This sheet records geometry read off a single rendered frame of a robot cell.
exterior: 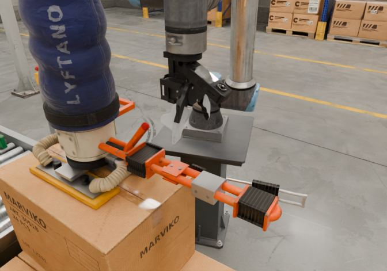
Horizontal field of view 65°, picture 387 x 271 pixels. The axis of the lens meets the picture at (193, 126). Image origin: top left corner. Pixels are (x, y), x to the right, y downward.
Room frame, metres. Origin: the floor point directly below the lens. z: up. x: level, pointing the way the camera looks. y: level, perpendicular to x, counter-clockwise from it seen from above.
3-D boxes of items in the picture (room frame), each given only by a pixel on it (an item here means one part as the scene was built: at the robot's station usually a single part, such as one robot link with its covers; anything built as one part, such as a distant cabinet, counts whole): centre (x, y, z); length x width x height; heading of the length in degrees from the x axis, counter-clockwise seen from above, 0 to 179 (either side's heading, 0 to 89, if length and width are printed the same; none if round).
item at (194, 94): (0.67, 0.02, 1.36); 0.09 x 0.08 x 0.12; 57
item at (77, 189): (0.80, 0.40, 0.97); 0.34 x 0.10 x 0.05; 57
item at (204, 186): (0.62, -0.04, 1.07); 0.07 x 0.07 x 0.04; 57
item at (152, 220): (0.85, 0.35, 0.74); 0.60 x 0.40 x 0.40; 55
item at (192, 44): (0.66, 0.02, 1.44); 0.10 x 0.09 x 0.05; 147
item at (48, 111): (0.88, 0.35, 1.19); 0.23 x 0.23 x 0.04
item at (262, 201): (0.54, -0.15, 1.08); 0.08 x 0.07 x 0.05; 57
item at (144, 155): (0.74, 0.14, 1.08); 0.10 x 0.08 x 0.06; 147
